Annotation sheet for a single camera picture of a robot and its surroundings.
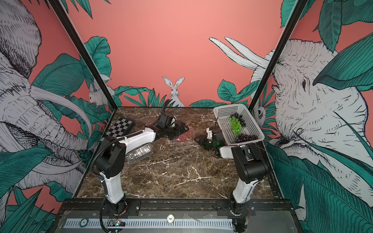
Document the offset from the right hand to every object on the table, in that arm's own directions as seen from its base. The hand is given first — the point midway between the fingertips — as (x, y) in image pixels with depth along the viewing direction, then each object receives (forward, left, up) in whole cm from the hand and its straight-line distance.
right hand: (194, 138), depth 93 cm
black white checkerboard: (+11, +54, -4) cm, 55 cm away
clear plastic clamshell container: (-1, +4, -5) cm, 6 cm away
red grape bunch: (+4, +5, -5) cm, 8 cm away
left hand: (+3, +5, +6) cm, 8 cm away
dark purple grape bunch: (+22, -36, -5) cm, 42 cm away
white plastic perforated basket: (+24, -22, -4) cm, 33 cm away
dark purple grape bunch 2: (+3, -34, -4) cm, 34 cm away
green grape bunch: (+14, -30, -3) cm, 33 cm away
